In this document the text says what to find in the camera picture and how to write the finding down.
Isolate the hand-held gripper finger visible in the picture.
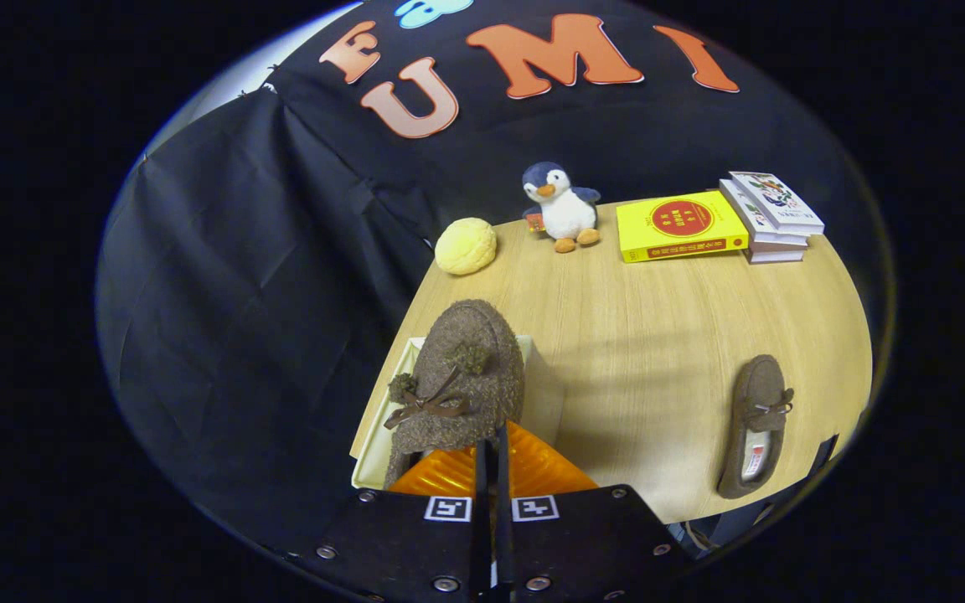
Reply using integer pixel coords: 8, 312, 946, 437
294, 444, 492, 603
495, 421, 693, 603

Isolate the cream fabric storage box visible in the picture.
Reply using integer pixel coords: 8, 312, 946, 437
350, 335, 567, 491

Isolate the brown fuzzy slipper shoe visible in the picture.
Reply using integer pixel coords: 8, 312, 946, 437
382, 299, 527, 491
717, 354, 795, 500

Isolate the yellow round bun plush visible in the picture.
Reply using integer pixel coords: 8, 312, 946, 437
435, 218, 498, 276

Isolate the penguin plush toy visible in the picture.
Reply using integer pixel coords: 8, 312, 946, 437
522, 162, 602, 254

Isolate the black backdrop cloth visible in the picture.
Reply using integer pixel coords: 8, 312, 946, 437
95, 0, 894, 554

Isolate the yellow book with red circle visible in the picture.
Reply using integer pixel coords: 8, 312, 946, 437
616, 191, 750, 265

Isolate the white book with floral cover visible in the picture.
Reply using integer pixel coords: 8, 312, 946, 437
729, 172, 825, 237

